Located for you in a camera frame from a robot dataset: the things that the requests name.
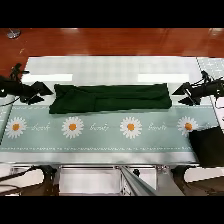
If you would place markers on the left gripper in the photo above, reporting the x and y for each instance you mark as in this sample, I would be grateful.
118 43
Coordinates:
26 92

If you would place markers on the dark green T-shirt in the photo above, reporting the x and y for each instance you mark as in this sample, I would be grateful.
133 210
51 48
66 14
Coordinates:
110 98

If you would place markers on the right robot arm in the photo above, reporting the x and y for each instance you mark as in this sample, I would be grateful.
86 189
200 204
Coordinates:
216 87

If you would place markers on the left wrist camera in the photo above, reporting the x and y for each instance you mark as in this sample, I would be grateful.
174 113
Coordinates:
16 71

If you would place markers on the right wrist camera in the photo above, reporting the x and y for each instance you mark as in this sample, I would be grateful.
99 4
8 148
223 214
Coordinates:
206 77

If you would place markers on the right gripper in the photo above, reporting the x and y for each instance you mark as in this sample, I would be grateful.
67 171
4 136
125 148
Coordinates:
197 90

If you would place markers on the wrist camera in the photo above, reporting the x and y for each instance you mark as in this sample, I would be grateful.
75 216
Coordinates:
206 77
16 71

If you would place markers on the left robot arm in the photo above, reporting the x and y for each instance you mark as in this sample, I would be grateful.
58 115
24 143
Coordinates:
10 86

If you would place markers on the silver frame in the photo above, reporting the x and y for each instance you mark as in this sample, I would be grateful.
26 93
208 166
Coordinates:
100 178

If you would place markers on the black garment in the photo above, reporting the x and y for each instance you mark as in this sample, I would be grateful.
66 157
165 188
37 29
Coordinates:
208 146

